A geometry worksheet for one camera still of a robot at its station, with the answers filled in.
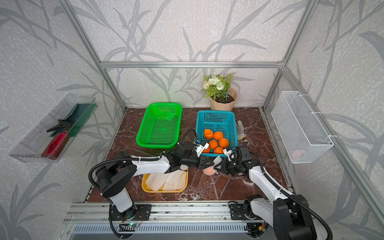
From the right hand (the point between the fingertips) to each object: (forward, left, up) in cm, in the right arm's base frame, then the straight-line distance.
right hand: (214, 167), depth 81 cm
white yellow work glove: (+31, -21, -8) cm, 39 cm away
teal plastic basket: (+37, -5, -5) cm, 38 cm away
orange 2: (+11, -4, -1) cm, 12 cm away
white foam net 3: (-7, +19, -5) cm, 21 cm away
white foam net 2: (-8, +24, -4) cm, 26 cm away
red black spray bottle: (0, +65, +28) cm, 71 cm away
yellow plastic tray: (-10, +36, -4) cm, 38 cm away
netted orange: (+24, +2, -3) cm, 24 cm away
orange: (+16, 0, -2) cm, 16 cm away
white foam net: (-7, +31, -1) cm, 32 cm away
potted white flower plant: (+42, -4, +21) cm, 47 cm away
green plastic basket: (+34, +36, -7) cm, 50 cm away
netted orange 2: (-2, +2, 0) cm, 3 cm away
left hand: (-1, +1, +3) cm, 3 cm away
